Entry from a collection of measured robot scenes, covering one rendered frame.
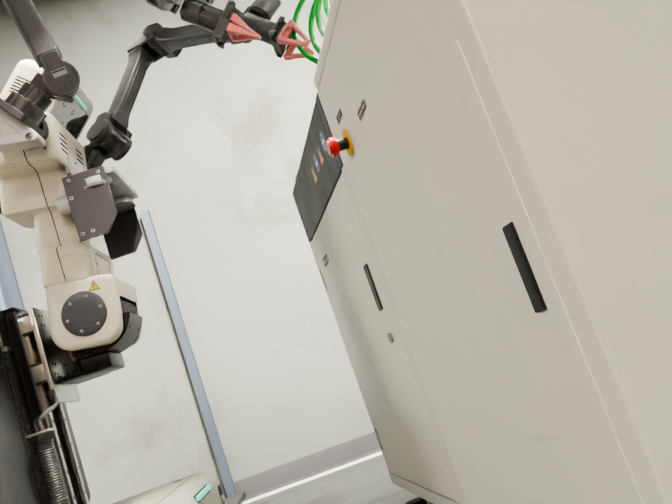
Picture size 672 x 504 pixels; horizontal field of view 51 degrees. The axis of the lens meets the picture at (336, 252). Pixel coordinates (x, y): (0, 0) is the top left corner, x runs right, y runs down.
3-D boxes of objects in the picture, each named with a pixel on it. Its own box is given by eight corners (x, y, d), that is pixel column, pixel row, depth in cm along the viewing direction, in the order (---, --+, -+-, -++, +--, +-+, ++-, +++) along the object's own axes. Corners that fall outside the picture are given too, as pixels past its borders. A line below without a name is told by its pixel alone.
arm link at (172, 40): (163, 61, 223) (138, 36, 216) (173, 47, 225) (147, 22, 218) (251, 48, 194) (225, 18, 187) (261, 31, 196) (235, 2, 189)
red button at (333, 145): (331, 165, 133) (322, 140, 134) (351, 160, 134) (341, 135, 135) (334, 156, 128) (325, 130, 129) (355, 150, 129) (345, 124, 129)
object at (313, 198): (310, 240, 205) (292, 189, 208) (324, 235, 206) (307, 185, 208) (339, 171, 145) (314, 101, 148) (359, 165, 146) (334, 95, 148)
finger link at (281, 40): (319, 44, 186) (289, 32, 189) (314, 27, 179) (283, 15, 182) (306, 65, 185) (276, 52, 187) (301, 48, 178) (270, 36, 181)
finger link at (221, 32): (261, 22, 166) (226, 9, 168) (248, 50, 166) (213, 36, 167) (267, 35, 173) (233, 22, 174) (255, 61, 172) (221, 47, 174)
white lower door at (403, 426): (388, 473, 196) (308, 243, 206) (395, 470, 196) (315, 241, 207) (458, 505, 133) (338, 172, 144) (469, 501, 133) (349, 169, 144)
